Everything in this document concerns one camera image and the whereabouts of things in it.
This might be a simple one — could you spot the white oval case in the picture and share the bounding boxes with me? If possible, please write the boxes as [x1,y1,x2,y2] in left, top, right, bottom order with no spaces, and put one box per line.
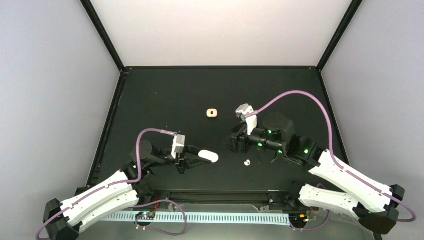
[198,149,219,163]

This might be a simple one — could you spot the white square charging case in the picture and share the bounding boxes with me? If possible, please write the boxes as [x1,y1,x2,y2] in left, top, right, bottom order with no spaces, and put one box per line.
[206,108,218,118]

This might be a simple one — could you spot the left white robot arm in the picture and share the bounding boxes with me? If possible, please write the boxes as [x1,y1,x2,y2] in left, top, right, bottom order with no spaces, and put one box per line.
[43,140,219,240]

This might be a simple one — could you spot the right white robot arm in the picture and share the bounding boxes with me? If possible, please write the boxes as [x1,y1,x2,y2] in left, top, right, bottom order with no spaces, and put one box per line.
[225,109,405,235]

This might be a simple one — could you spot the left circuit board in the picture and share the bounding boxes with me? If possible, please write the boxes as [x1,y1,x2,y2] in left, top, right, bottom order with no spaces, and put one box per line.
[135,211,156,221]

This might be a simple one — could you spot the circuit board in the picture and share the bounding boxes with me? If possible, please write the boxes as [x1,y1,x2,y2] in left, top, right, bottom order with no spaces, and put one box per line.
[135,211,156,221]
[289,214,317,223]

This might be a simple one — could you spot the right circuit board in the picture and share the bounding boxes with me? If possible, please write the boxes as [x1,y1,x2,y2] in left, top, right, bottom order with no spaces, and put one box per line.
[289,214,317,223]

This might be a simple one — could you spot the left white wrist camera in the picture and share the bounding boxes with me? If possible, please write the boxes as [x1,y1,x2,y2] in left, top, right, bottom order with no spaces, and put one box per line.
[171,134,186,159]

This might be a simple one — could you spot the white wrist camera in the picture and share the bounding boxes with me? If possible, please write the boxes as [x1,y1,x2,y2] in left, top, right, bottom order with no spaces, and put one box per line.
[235,103,258,136]
[171,134,186,159]

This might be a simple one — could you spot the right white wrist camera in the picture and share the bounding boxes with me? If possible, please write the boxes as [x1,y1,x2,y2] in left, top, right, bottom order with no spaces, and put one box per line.
[235,103,258,136]

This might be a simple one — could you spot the black front rail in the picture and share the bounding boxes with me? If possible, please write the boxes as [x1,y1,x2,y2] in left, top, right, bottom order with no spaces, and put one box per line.
[152,189,291,205]

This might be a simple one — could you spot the purple looped cable front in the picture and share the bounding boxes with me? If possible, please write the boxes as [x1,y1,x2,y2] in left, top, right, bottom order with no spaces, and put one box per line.
[134,199,189,237]

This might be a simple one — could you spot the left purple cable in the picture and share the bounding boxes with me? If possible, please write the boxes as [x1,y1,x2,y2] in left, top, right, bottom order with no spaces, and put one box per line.
[35,128,178,240]

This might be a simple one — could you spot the white slotted cable duct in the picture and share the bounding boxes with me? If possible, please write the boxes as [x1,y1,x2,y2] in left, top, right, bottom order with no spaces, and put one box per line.
[103,211,290,226]

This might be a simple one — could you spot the black right frame post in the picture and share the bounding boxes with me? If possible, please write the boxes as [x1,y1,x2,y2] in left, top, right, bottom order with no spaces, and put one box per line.
[316,0,363,73]

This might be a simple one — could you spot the black frame post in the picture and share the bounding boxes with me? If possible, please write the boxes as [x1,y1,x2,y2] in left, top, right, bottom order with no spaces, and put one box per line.
[316,0,363,73]
[80,0,125,72]

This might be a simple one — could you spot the black left frame post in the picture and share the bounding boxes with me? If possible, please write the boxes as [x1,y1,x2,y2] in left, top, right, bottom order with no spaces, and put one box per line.
[80,0,125,72]

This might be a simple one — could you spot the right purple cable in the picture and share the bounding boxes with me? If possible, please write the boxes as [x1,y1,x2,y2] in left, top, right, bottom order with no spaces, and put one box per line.
[243,90,417,223]

